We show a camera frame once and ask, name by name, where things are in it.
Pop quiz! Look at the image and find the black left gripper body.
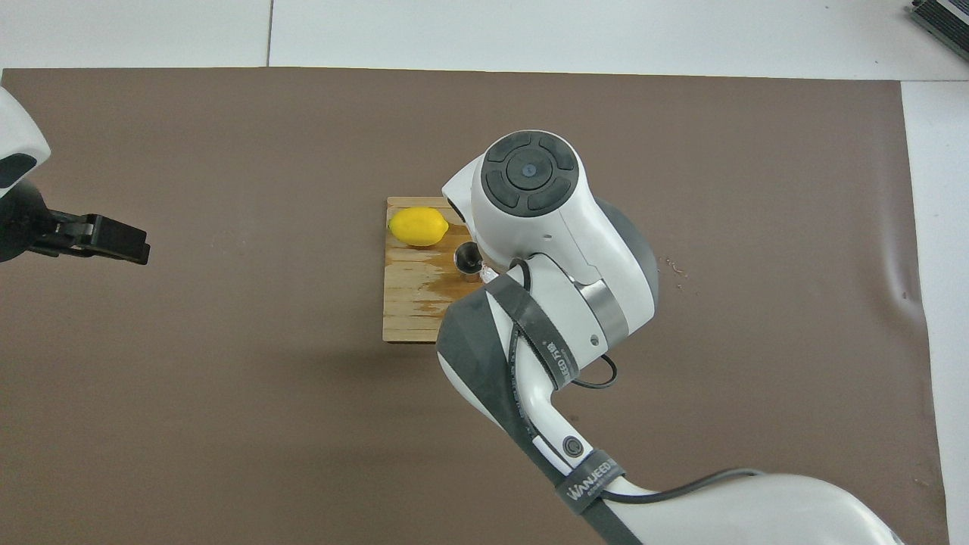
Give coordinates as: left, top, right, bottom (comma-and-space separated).
0, 182, 54, 263

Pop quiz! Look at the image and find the steel double jigger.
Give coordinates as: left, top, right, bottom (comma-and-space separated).
452, 242, 485, 283

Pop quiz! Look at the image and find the brown table mat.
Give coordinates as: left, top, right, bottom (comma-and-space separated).
0, 67, 951, 545

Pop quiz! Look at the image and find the yellow lemon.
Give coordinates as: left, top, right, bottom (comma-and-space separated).
388, 207, 450, 248

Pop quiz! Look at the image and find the wooden cutting board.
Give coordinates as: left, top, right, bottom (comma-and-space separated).
382, 197, 485, 344

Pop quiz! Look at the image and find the grey ribbed device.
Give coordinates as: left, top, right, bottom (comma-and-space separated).
908, 0, 969, 42

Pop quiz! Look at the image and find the black right forearm cable strap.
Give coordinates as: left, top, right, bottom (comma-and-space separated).
484, 276, 580, 391

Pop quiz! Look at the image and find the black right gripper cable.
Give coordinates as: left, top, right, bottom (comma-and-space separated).
507, 257, 765, 504

